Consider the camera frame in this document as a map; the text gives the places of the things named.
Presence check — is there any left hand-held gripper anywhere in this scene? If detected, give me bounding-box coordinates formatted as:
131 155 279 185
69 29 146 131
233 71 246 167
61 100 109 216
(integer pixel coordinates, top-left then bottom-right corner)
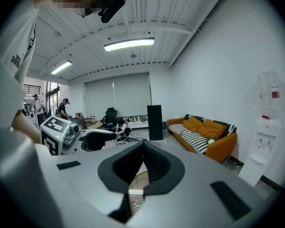
39 115 118 156

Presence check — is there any tall black speaker cabinet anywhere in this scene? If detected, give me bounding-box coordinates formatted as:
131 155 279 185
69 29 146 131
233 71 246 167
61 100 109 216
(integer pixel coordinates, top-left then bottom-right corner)
147 104 163 142

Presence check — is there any person's beige shirt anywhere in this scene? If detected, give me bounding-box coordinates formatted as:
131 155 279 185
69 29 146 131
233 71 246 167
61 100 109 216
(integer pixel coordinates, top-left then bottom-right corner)
0 5 40 131

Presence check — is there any grey open suitcase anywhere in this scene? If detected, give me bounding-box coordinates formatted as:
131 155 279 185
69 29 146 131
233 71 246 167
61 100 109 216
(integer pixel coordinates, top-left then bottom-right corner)
113 136 140 145

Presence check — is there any person's left forearm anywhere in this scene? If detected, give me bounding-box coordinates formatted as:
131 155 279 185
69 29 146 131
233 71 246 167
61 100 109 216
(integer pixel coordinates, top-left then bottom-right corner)
11 113 42 145

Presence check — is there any orange cushion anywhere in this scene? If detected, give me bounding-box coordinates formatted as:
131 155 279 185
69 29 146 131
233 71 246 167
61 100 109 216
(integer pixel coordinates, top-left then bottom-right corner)
183 115 205 133
196 119 228 141

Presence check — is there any black head-worn camera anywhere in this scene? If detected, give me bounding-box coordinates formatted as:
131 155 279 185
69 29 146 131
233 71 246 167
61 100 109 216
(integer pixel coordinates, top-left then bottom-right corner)
96 0 127 24

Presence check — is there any black office chair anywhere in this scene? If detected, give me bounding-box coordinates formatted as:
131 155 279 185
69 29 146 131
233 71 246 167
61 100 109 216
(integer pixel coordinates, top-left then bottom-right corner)
102 107 118 131

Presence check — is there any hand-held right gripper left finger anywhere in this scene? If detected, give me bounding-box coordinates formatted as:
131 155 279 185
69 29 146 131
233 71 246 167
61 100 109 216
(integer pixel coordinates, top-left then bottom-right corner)
0 127 144 228

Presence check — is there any long ceiling light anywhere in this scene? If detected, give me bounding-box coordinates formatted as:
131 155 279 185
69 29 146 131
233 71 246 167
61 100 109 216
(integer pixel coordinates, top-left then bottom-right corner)
103 37 156 52
50 60 73 76

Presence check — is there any round beige table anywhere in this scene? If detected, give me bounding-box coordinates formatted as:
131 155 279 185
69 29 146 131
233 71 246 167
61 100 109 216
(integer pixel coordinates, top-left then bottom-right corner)
128 161 150 196

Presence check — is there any orange sofa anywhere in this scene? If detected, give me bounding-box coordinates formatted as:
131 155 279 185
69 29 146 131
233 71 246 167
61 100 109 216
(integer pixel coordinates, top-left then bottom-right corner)
167 114 238 164

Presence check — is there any black-and-white patterned throw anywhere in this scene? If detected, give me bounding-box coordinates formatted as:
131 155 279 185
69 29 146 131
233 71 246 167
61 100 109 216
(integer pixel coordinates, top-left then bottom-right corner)
184 114 238 138

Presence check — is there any grey roller blind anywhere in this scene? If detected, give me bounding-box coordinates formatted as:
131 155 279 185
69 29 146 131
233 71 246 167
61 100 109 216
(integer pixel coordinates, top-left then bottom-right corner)
112 72 152 118

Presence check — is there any small wooden stool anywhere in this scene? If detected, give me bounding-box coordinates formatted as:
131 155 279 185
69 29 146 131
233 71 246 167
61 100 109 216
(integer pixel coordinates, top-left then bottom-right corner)
84 115 97 129

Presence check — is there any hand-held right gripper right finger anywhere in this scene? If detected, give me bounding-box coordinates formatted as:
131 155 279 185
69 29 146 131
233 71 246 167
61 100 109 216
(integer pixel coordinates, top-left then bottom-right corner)
127 140 277 228

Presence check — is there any clear water dispenser bottle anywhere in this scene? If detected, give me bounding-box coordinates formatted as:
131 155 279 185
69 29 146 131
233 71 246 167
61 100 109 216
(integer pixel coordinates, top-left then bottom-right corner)
257 70 283 121

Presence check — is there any black-and-white striped blanket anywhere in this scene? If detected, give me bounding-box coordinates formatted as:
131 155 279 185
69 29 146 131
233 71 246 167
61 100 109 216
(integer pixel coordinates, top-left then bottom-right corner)
168 123 210 155

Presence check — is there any white water dispenser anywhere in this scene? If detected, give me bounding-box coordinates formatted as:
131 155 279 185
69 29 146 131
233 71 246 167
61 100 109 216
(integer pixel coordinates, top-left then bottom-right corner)
238 117 282 188

